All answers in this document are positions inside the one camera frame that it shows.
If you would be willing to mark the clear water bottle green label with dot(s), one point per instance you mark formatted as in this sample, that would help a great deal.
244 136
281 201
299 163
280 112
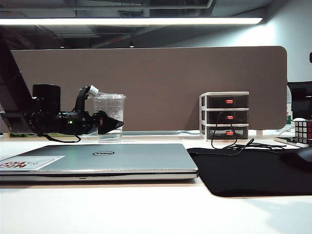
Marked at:
289 109

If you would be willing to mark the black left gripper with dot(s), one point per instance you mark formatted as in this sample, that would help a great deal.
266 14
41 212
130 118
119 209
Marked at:
80 123

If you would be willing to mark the Rubik's cube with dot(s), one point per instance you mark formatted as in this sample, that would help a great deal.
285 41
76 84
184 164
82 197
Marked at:
303 131

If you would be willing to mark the long ceiling light strip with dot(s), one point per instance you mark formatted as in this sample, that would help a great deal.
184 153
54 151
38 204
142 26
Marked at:
122 21

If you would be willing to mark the black monitor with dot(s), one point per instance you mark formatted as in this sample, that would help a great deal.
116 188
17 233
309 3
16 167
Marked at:
302 102

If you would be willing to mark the black mouse pad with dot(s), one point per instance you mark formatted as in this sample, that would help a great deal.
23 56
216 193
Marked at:
243 175

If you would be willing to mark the black computer mouse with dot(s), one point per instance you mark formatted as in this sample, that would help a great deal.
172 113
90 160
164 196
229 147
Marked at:
299 158

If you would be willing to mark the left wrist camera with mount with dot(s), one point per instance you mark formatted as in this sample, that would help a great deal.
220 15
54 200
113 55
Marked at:
81 100

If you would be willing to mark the silver Dell laptop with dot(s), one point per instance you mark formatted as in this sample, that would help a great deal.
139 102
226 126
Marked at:
122 161

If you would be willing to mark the white red laptop sticker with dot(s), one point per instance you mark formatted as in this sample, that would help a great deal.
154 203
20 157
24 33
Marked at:
36 162

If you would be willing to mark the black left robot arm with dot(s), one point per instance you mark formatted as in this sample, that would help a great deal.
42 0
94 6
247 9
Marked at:
46 97

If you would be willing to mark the white drawer organizer frame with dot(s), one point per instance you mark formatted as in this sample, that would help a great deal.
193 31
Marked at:
202 109

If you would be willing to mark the white divider bracket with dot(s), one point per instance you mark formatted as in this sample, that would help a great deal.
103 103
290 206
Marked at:
260 133

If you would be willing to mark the clear plastic cup with lid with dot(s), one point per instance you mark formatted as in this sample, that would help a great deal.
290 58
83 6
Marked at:
109 102

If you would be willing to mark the brown fabric desk divider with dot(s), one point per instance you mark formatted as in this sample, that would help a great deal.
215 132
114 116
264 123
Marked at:
170 85

